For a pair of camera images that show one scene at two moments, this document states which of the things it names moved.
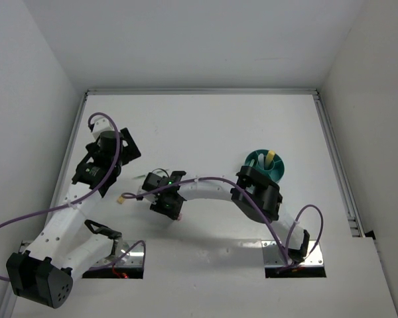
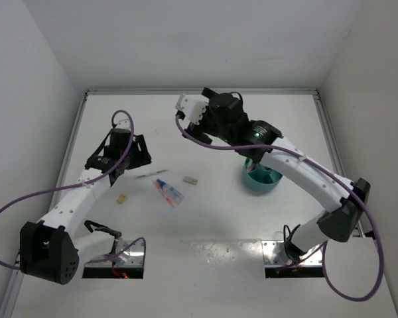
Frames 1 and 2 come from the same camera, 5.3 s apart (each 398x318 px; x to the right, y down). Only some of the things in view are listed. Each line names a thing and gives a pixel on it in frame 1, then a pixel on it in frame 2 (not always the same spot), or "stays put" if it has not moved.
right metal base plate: x=272 y=257 stays put
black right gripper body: x=166 y=207 -> x=207 y=126
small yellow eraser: x=121 y=199 stays put
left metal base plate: x=127 y=254 stays put
